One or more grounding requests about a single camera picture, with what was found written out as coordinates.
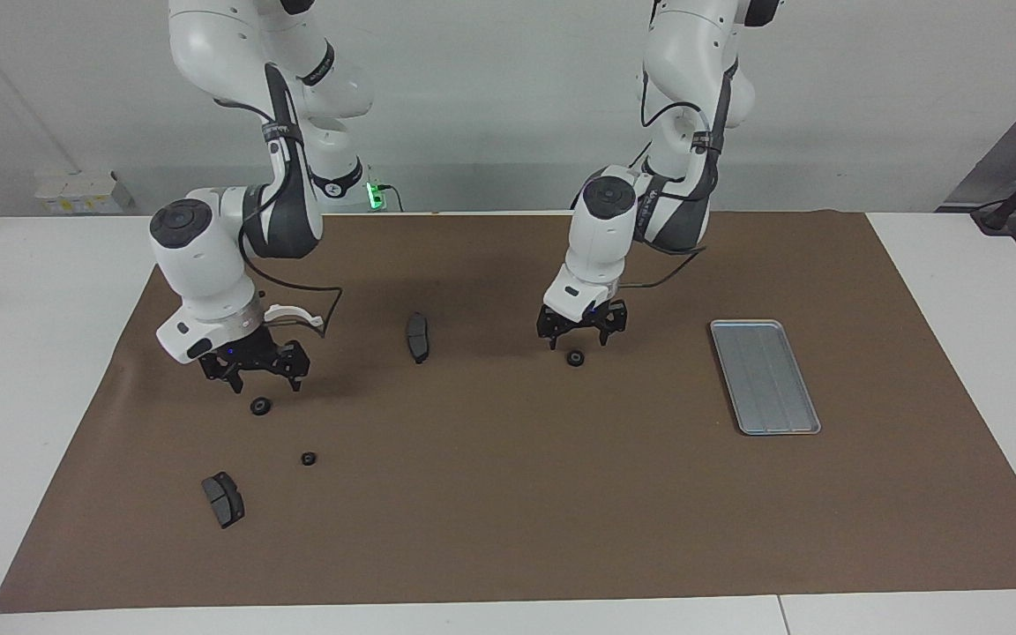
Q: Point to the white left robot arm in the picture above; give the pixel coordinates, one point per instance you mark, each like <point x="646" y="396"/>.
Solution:
<point x="601" y="238"/>

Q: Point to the stacked dark grey brake pads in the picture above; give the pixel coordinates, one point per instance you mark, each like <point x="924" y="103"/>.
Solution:
<point x="223" y="500"/>

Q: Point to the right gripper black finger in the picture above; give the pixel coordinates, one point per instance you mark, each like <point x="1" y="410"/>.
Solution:
<point x="235" y="381"/>
<point x="298" y="375"/>

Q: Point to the silver metal tray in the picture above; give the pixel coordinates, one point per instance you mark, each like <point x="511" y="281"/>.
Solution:
<point x="765" y="379"/>

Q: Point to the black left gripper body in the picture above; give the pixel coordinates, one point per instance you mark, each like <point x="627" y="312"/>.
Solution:
<point x="583" y="317"/>

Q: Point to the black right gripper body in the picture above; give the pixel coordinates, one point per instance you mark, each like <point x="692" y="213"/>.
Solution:
<point x="252" y="357"/>

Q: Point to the brown table mat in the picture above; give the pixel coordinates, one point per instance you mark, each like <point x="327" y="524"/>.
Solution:
<point x="517" y="494"/>

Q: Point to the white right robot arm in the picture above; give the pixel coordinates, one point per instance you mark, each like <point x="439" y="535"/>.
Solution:
<point x="199" y="265"/>

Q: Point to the white wall socket box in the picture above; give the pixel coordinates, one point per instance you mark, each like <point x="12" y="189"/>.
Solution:
<point x="76" y="190"/>

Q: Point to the white curved plastic bracket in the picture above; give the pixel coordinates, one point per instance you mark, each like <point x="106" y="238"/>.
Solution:
<point x="292" y="310"/>

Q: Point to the single dark grey brake pad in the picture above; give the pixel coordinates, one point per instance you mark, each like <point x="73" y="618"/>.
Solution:
<point x="418" y="338"/>

